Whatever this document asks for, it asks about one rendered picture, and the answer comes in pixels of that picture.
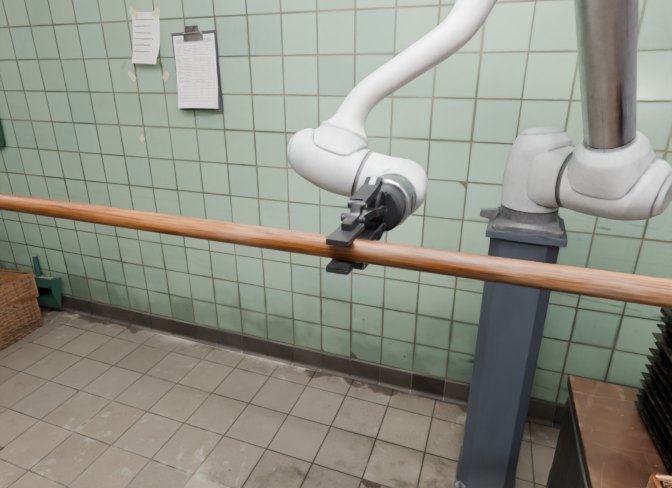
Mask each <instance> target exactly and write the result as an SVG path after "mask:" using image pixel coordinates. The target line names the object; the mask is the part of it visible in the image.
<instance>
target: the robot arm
mask: <svg viewBox="0 0 672 488"><path fill-rule="evenodd" d="M496 2H497V0H456V3H455V5H454V7H453V9H452V11H451V12H450V14H449V15H448V16H447V17H446V19H445V20H444V21H443V22H442V23H441V24H440V25H438V26H437V27H436V28H435V29H433V30H432V31H431V32H430V33H428V34H427V35H425V36H424V37H423V38H421V39H420V40H418V41H417V42H415V43H414V44H413V45H411V46H410V47H408V48H407V49H405V50H404V51H403V52H401V53H400V54H398V55H397V56H396V57H394V58H393V59H391V60H390V61H388V62H387V63H386V64H384V65H383V66H381V67H380V68H378V69H377V70H376V71H374V72H373V73H371V74H370V75H369V76H367V77H366V78H365V79H364V80H362V81H361V82H360V83H359V84H358V85H357V86H356V87H355V88H354V89H353V90H352V91H351V92H350V93H349V95H348V96H347V97H346V99H345V100H344V101H343V103H342V105H341V106H340V108H339V109H338V111H337V112H336V114H335V115H334V116H333V117H332V118H331V119H329V120H326V121H323V122H322V123H321V125H320V126H319V127H318V128H316V129H312V128H307V129H304V130H301V131H299V132H297V133H296V134H295V135H294V136H293V137H292V138H291V140H290V142H289V144H288V149H287V159H288V162H289V164H290V165H291V167H292V169H293V170H294V171H295V172H296V173H297V174H298V175H300V176H301V177H302V178H304V179H305V180H307V181H309V182H310V183H312V184H313V185H315V186H317V187H319V188H321V189H323V190H326V191H328V192H331V193H334V194H337V195H340V196H345V197H349V198H350V199H349V200H348V202H347V206H348V208H350V212H349V213H342V214H341V221H342V223H341V225H340V226H339V227H338V228H337V229H336V230H335V231H333V232H332V233H331V234H330V235H329V236H328V237H327V238H326V244H327V245H335V246H342V247H349V246H350V244H351V243H352V242H353V241H354V240H355V239H363V240H370V241H378V240H380V239H381V237H382V235H383V233H385V232H388V231H390V230H392V229H393V228H395V227H397V226H399V225H401V224H402V223H403V222H404V221H405V220H406V219H407V218H408V216H410V215H411V214H413V213H414V212H415V211H416V210H418V208H419V207H420V206H421V205H422V203H423V201H424V200H425V197H426V194H427V190H428V178H427V174H426V172H425V170H424V169H423V168H422V167H421V166H420V165H419V164H418V163H416V162H414V161H411V160H408V159H403V158H398V157H391V156H386V155H382V154H378V153H375V152H372V151H369V150H368V149H367V144H368V139H367V137H366V135H365V131H364V126H365V121H366V119H367V116H368V114H369V113H370V111H371V110H372V109H373V107H374V106H375V105H376V104H378V103H379V102H380V101H381V100H383V99H384V98H386V97H387V96H389V95H390V94H392V93H393V92H395V91H397V90H398V89H400V88H401V87H403V86H405V85H406V84H408V83H409V82H411V81H413V80H414V79H416V78H417V77H419V76H421V75H422V74H424V73H425V72H427V71H429V70H430V69H432V68H433V67H435V66H437V65H438V64H440V63H441V62H443V61H444V60H446V59H447V58H449V57H450V56H452V55H453V54H454V53H456V52H457V51H458V50H460V49H461V48H462V47H463V46H464V45H465V44H466V43H467V42H468V41H469V40H470V39H471V38H472V37H473V36H474V35H475V34H476V33H477V31H478V30H479V29H480V27H481V26H482V25H483V23H484V22H485V20H486V19H487V17H488V15H489V14H490V12H491V10H492V9H493V7H494V5H495V3H496ZM638 4H639V0H574V10H575V24H576V38H577V52H578V66H579V80H580V94H581V108H582V122H583V136H584V137H583V138H582V139H581V140H580V141H579V142H578V143H577V145H576V146H575V147H573V146H572V139H571V137H570V136H569V135H568V134H567V133H566V132H564V131H563V130H561V129H560V128H555V127H547V128H530V129H525V130H524V131H523V132H522V133H521V134H520V135H519V136H518V137H517V138H516V140H515V141H514V143H513V145H512V147H511V149H510V151H509V154H508V157H507V160H506V164H505V169H504V175H503V182H502V198H501V205H500V206H498V207H497V208H481V211H480V217H483V218H487V219H490V220H494V222H493V223H492V225H491V229H493V230H498V231H512V232H519V233H527V234H535V235H543V236H549V237H554V238H562V237H563V231H562V230H561V229H560V225H559V221H560V216H559V215H558V213H559V208H566V209H570V210H573V211H576V212H579V213H583V214H586V215H590V216H595V217H600V218H605V219H611V220H618V221H637V220H645V219H650V218H652V217H654V216H657V215H660V214H662V213H663V212H664V211H665V209H666V208H667V207H668V205H669V203H670V201H671V199H672V167H671V166H670V165H669V164H668V163H667V162H666V161H665V160H662V159H657V158H656V154H655V152H654V151H653V149H652V147H651V144H650V141H649V139H648V138H647V137H646V136H645V135H644V134H642V133H641V132H639V131H637V130H636V109H637V42H638ZM360 223H361V224H360ZM368 265H369V264H365V263H359V262H352V261H345V260H338V259H332V260H331V261H330V263H329V264H328V265H327V266H326V272H329V273H335V274H342V275H348V274H349V273H350V272H351V270H352V269H358V270H364V269H365V268H366V267H367V266H368Z"/></svg>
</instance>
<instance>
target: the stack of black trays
mask: <svg viewBox="0 0 672 488"><path fill-rule="evenodd" d="M660 312H661V313H662V314H663V315H664V317H662V316H660V318H661V320H662V321H663V322H664V323H665V325H663V324H656V325H657V326H658V328H659V329H660V330H661V332H662V333H654V332H652V334H653V336H654V337H655V339H656V340H657V342H654V343H655V345H656V346H657V348H658V349H653V348H649V350H650V352H651V353H652V355H653V356H654V357H652V356H646V357H647V359H648V360H649V362H650V363H651V365H650V364H645V366H646V368H647V369H648V371H649V373H646V372H641V374H642V376H643V377H644V379H645V380H643V379H639V380H640V382H641V384H642V386H643V387H644V389H642V388H638V390H639V392H640V394H641V395H639V394H637V397H638V399H639V401H640V402H638V401H634V404H635V405H636V407H637V409H638V412H639V414H640V416H641V418H642V420H643V422H644V424H645V426H646V428H647V430H648V432H649V434H650V436H651V437H652V439H653V441H654V443H655V445H656V447H657V449H658V451H659V453H660V455H661V457H662V459H663V461H664V463H665V465H666V467H667V469H668V471H669V472H670V474H671V475H672V309H671V308H661V310H660Z"/></svg>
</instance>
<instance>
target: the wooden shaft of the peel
mask: <svg viewBox="0 0 672 488"><path fill-rule="evenodd" d="M0 210H6V211H12V212H19V213H26V214H33V215H40V216H46V217H53V218H60V219H67V220H73V221H80V222H87V223H94V224H101V225H107V226H114V227H121V228H128V229H135V230H141V231H148V232H155V233H162V234H169V235H175V236H182V237H189V238H196V239H202V240H209V241H216V242H223V243H230V244H236V245H243V246H250V247H257V248H264V249H270V250H277V251H284V252H291V253H297V254H304V255H311V256H318V257H325V258H331V259H338V260H345V261H352V262H359V263H365V264H372V265H379V266H386V267H392V268H399V269H406V270H413V271H420V272H426V273H433V274H440V275H447V276H454V277H460V278H467V279H474V280H481V281H488V282H494V283H501V284H508V285H515V286H521V287H528V288H535V289H542V290H549V291H555V292H562V293H569V294H576V295H583V296H589V297H596V298H603V299H610V300H616V301H623V302H630V303H637V304H644V305H650V306H657V307H664V308H671V309H672V279H666V278H658V277H651V276H643V275H635V274H627V273H619V272H612V271H604V270H596V269H588V268H580V267H573V266H565V265H557V264H549V263H542V262H534V261H526V260H518V259H510V258H503V257H495V256H487V255H479V254H472V253H464V252H456V251H448V250H440V249H433V248H425V247H417V246H409V245H402V244H394V243H386V242H378V241H370V240H363V239H355V240H354V241H353V242H352V243H351V244H350V246H349V247H342V246H335V245H327V244H326V238H327V237H328V236H329V235H324V234H316V233H308V232H300V231H293V230H285V229H277V228H269V227H261V226H254V225H246V224H238V223H230V222H223V221H215V220H207V219H199V218H191V217H184V216H176V215H168V214H160V213H153V212H145V211H137V210H129V209H121V208H114V207H106V206H98V205H90V204H83V203H75V202H67V201H59V200H51V199H44V198H36V197H28V196H20V195H13V194H5V193H0Z"/></svg>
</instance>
